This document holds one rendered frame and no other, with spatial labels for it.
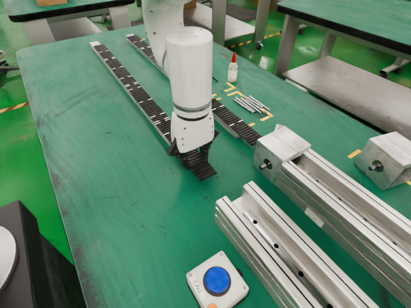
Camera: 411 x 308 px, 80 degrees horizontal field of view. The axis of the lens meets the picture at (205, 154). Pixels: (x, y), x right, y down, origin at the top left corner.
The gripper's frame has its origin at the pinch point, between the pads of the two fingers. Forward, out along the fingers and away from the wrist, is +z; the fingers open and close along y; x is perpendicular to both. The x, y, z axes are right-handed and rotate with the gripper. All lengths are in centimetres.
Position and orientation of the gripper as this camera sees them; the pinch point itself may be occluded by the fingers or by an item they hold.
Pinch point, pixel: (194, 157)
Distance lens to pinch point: 64.9
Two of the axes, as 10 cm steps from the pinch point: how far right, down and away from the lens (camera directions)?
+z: 0.0, 7.0, 7.1
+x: 5.5, 5.9, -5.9
